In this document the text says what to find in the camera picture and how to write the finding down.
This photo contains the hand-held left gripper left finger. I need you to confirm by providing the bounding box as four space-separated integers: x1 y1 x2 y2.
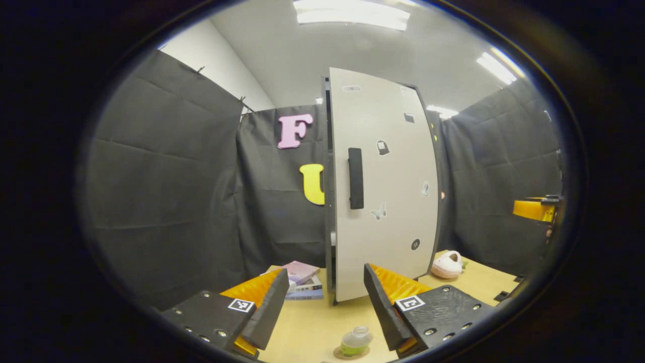
161 268 290 359

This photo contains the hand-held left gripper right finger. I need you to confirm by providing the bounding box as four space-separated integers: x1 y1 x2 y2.
364 263 499 358

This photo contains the glass bottle with green liquid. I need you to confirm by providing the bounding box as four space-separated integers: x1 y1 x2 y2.
340 326 373 357

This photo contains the round cork coaster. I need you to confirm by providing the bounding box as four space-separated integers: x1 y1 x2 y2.
333 345 371 360

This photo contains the dark grey cabinet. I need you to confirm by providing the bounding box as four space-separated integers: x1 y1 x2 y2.
321 76 446 307

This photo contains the black door handle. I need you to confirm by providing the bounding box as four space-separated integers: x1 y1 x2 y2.
348 147 364 210

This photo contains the blue book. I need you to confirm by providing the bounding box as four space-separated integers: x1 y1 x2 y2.
285 288 324 301

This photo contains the white book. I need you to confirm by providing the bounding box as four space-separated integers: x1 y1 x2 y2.
290 275 323 293

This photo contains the pink book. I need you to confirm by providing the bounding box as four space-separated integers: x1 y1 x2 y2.
267 261 320 285

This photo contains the pink plush slipper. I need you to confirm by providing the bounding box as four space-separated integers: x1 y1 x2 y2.
431 251 465 279

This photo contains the black backdrop cloth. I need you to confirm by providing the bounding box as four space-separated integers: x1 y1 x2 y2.
83 49 565 311

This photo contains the large ceiling light panel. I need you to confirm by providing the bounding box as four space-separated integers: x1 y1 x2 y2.
293 0 410 31

